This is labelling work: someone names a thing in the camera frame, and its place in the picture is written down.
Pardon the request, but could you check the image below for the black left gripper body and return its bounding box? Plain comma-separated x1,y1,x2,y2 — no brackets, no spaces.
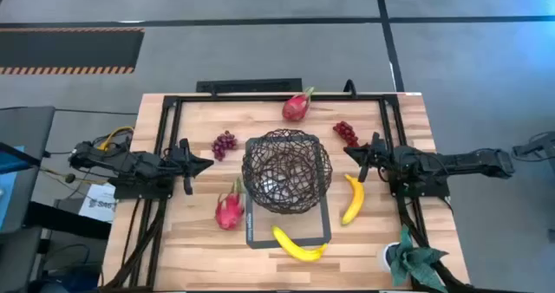
164,138,195,197

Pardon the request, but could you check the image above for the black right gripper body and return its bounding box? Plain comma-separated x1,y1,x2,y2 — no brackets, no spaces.
358,132,398,184

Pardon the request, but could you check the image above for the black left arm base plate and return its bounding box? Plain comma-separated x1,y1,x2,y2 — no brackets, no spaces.
113,175,174,201

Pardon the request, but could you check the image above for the yellow banana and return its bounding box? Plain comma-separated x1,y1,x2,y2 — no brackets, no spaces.
340,173,366,227
271,225,329,263

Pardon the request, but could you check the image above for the dark brown wicker basket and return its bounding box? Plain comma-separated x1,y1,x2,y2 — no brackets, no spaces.
241,128,334,215

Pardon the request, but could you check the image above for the green plant in white pot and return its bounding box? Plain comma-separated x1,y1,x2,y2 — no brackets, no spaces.
381,224,450,293

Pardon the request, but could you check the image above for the dark purple grape bunch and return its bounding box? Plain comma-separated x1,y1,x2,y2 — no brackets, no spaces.
211,130,238,163

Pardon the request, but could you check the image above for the blue display screen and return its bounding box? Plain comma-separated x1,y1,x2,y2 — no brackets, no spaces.
0,145,27,233

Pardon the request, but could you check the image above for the yellow cable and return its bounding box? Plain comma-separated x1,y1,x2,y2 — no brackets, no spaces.
97,126,135,152

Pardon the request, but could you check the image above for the black slotted floor bar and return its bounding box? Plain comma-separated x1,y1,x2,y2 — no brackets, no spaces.
195,77,304,94

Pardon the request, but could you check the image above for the red grape bunch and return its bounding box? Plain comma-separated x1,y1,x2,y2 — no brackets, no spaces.
332,120,360,148

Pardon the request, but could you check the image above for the white printed paper sheet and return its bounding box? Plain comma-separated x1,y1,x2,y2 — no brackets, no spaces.
78,183,118,224

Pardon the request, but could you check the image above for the pink dragon fruit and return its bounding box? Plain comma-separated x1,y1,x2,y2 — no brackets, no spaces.
281,86,316,122
214,176,246,231

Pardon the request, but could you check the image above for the black stand with cables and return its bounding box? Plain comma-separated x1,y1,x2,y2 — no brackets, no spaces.
511,131,555,173

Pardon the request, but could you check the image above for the black metal table frame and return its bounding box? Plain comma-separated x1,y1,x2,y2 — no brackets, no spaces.
145,93,439,290

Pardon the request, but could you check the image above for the grey side cart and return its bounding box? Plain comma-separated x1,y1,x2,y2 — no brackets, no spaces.
0,106,56,293

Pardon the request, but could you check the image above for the black cable bundle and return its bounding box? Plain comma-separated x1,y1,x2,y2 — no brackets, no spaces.
396,195,482,293
102,197,168,290

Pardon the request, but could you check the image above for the black hazard-striped floor mat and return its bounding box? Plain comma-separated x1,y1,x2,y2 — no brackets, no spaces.
0,27,146,75

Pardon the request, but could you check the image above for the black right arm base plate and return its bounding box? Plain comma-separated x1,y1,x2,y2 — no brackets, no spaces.
388,171,451,199

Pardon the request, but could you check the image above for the black-bordered silicone baking mat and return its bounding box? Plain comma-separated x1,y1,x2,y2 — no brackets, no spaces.
244,134,333,250

